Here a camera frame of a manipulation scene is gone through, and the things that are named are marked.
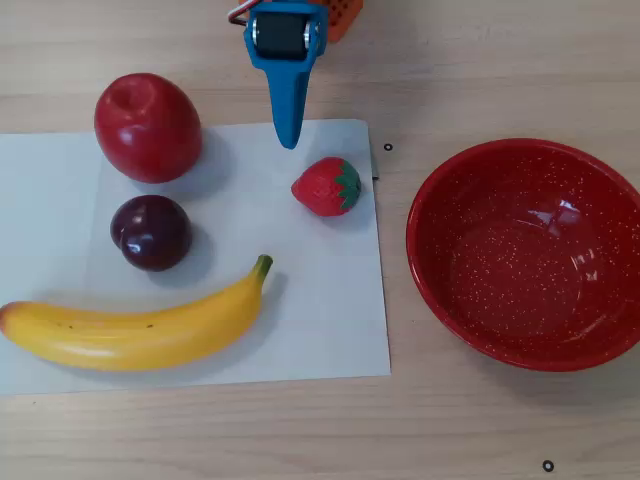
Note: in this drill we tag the white paper sheet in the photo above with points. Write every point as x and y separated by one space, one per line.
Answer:
45 210
300 300

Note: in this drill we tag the red speckled enamel bowl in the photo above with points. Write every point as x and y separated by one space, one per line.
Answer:
520 260

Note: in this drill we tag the yellow plastic banana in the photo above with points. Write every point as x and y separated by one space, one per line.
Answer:
150 335

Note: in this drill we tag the red plastic apple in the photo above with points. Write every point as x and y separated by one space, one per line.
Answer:
147 130

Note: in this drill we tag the dark purple plastic plum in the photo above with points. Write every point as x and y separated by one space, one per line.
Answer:
150 235

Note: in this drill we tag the red plastic strawberry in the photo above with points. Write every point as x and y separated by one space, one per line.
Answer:
322 187

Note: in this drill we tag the blue gripper with motor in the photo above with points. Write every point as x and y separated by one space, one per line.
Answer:
283 36

